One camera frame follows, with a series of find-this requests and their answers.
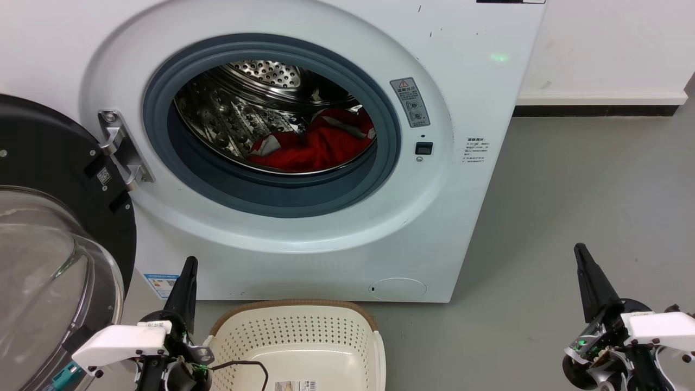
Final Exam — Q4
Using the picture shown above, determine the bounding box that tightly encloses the grey rubber door gasket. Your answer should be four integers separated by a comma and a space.
143, 34, 402, 219

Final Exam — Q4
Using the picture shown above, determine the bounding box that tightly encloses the black baseboard strip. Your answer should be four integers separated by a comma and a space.
513, 105, 680, 118

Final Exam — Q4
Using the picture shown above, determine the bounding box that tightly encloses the cream perforated laundry basket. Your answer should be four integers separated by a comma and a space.
202, 299, 387, 391

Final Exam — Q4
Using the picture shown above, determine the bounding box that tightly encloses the white front-load washing machine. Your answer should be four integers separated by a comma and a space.
0, 0, 546, 303

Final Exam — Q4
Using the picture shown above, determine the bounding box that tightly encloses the white text label sticker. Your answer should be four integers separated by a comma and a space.
463, 136, 490, 166

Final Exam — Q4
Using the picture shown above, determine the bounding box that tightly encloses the grey warning sticker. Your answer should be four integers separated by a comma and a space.
390, 77, 431, 128

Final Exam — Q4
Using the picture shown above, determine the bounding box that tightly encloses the black washer door with glass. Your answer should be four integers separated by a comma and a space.
0, 93, 137, 391

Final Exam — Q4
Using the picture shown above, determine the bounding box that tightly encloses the teal cable connector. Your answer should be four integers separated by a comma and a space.
46, 364, 83, 391

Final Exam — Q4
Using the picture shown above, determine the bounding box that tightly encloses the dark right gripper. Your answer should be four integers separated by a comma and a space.
562, 243, 674, 391

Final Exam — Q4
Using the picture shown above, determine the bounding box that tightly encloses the red and white garment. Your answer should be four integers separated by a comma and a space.
247, 108, 376, 173

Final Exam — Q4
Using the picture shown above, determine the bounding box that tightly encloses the blue energy label sticker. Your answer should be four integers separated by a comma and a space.
144, 273, 180, 299

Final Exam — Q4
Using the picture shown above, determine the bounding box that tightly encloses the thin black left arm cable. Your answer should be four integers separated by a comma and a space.
209, 360, 270, 391

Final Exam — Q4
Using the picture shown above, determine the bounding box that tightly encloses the round white filter cover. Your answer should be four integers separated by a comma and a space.
369, 278, 427, 300

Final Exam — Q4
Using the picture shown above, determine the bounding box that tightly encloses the stainless steel washing machine drum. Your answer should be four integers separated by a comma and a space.
174, 60, 378, 175

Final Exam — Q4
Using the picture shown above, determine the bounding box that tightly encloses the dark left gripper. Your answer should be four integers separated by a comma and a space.
136, 256, 214, 391

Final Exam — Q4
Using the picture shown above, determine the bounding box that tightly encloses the silver metal door hinge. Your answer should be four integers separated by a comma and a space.
98, 110, 155, 191

